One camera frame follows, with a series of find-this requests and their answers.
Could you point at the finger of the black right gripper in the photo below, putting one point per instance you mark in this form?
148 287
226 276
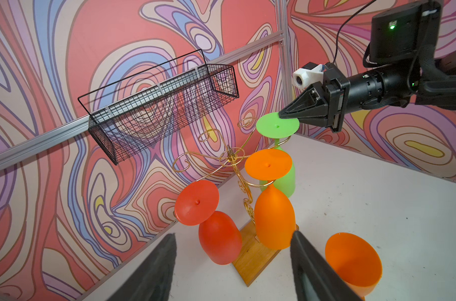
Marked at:
309 108

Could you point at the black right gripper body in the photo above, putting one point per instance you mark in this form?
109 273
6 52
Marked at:
332 98

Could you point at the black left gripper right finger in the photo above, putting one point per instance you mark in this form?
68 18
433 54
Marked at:
314 279

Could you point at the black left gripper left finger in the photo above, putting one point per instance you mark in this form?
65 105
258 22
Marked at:
152 280

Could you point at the green wine glass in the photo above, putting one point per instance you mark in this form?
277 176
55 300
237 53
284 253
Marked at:
280 130

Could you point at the orange wine glass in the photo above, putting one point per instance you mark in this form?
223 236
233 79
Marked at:
355 261
273 213

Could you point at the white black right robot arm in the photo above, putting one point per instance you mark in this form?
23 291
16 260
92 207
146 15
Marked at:
400 63

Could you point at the orange front wine glass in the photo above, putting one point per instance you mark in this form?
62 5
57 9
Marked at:
273 213

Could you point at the red wine glass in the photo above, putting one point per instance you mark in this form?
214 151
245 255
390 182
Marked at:
219 236

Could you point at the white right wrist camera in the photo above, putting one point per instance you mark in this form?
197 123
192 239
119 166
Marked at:
310 73

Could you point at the gold wire rack wooden base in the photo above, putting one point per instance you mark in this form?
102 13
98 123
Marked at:
254 256

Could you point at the black wire basket back wall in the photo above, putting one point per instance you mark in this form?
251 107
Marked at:
137 111

